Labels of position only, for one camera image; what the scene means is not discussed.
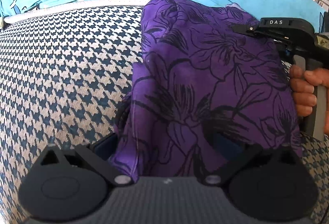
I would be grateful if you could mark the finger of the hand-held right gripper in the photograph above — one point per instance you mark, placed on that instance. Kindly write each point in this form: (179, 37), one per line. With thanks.
(272, 22)

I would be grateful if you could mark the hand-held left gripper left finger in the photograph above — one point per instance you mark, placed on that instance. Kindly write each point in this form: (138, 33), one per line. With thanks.
(105, 145)

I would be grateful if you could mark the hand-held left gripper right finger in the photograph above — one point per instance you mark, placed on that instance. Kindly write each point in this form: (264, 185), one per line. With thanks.
(227, 148)

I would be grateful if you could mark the purple floral garment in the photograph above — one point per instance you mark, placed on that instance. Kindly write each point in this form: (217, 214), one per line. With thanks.
(205, 80)

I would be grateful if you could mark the person's right hand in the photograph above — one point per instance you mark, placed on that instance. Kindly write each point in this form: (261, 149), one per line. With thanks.
(303, 90)

